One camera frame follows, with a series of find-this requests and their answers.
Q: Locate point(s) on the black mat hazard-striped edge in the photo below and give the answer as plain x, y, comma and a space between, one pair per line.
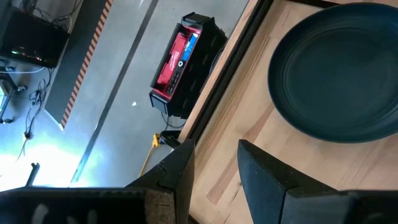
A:
66, 93

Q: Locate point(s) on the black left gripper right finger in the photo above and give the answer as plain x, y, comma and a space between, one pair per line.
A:
264, 186

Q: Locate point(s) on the black computer tower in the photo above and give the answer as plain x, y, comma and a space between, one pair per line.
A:
34, 37

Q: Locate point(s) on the short black bar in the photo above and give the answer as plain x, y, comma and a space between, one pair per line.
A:
32, 174

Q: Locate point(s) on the red black power station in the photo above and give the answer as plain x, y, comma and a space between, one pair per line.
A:
186, 62

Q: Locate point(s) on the grey metal stand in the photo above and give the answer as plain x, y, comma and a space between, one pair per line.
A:
9, 90

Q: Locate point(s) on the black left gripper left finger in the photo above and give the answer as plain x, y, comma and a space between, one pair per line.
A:
180, 186

